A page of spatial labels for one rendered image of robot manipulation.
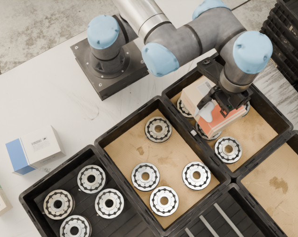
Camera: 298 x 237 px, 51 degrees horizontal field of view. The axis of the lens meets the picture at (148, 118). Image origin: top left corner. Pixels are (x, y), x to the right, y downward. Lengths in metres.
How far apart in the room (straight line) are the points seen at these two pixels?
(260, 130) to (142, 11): 0.75
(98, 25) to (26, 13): 1.52
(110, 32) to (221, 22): 0.55
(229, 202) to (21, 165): 0.79
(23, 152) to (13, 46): 1.34
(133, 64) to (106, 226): 0.66
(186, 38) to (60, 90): 0.89
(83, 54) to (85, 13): 1.17
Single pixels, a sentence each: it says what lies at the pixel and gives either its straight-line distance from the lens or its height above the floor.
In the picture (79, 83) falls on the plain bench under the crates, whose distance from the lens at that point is 1.45.
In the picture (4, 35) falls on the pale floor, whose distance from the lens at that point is 2.60.
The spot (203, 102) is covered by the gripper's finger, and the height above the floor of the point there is 1.19.
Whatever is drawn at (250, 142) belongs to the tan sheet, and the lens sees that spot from 1.25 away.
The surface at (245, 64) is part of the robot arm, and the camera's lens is 0.65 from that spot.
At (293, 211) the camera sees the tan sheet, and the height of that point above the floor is 0.83.
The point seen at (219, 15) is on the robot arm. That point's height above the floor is 1.43.
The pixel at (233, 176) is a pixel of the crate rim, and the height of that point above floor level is 0.93.
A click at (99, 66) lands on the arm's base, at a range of 1.31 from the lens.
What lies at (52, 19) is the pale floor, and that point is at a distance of 2.56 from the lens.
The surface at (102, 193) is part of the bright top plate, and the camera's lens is 1.14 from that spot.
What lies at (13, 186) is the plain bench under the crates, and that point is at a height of 0.70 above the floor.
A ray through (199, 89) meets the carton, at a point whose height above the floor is 1.12.
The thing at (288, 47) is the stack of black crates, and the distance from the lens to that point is 2.04.
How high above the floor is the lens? 1.98
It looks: 71 degrees down
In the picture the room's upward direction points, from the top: straight up
